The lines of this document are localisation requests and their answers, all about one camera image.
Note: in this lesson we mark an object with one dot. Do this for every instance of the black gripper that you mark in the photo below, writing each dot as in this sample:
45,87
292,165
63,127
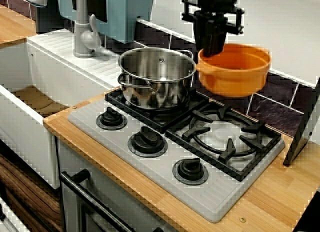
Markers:
217,2

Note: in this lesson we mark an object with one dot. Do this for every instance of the orange plastic bowl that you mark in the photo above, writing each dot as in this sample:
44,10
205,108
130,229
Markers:
232,82

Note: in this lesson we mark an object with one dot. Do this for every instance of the stainless steel pot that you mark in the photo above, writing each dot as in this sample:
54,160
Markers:
155,67

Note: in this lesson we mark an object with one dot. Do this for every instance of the teal plastic box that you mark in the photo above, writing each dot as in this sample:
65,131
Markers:
120,17

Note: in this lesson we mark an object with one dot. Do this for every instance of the black burner grate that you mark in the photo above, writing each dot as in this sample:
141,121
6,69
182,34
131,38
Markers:
227,152
172,119

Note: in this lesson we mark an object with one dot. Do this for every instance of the dark tile backsplash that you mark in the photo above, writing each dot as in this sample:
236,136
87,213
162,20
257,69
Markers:
275,109

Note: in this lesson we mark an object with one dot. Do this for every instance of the black stove knob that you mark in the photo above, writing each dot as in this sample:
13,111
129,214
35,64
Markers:
190,170
147,142
111,119

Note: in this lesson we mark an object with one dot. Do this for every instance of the grey toy faucet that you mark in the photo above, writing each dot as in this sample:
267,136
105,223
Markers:
81,29

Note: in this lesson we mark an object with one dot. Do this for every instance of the black slanted panel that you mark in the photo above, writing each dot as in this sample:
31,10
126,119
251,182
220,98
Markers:
300,132

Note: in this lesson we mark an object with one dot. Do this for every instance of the bamboo kitchen countertop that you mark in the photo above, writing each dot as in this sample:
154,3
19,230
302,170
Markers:
100,152

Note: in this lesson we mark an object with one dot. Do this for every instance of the grey stove top panel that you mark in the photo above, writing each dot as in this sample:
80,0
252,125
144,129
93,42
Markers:
212,197

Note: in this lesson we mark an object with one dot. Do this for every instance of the grey oven door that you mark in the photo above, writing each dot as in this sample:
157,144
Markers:
120,199

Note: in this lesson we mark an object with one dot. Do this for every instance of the white sink basin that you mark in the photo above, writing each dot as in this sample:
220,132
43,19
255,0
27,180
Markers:
25,132

